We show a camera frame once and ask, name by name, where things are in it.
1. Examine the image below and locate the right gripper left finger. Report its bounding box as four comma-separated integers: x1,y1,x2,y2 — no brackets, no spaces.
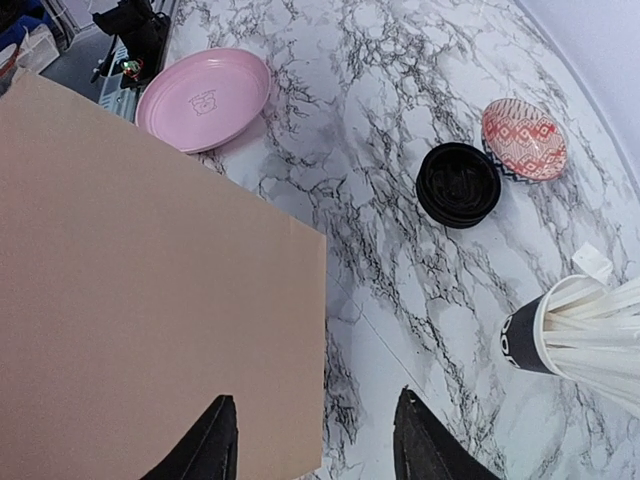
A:
142,395,239,480

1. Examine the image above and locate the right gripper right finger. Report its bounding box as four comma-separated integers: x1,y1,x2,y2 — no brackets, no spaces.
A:
393,386,497,480

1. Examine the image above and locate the brown paper bag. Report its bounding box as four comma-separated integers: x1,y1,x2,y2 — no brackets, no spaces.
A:
1,72,326,479

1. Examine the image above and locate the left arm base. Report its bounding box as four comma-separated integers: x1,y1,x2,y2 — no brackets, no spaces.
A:
90,1,171,89

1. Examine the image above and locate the black cup holding straws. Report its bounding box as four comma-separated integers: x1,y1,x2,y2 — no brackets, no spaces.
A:
499,275,605,378

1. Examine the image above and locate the bundle of white straws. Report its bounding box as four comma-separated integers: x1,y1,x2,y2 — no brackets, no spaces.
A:
540,242,639,416

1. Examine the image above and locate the stack of black lids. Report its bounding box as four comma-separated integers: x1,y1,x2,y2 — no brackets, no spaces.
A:
415,142,502,229

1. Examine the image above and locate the pink plate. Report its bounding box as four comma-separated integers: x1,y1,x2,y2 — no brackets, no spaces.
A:
135,48,271,154

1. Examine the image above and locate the clear plastic box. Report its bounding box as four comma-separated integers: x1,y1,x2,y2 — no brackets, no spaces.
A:
1,24,60,77

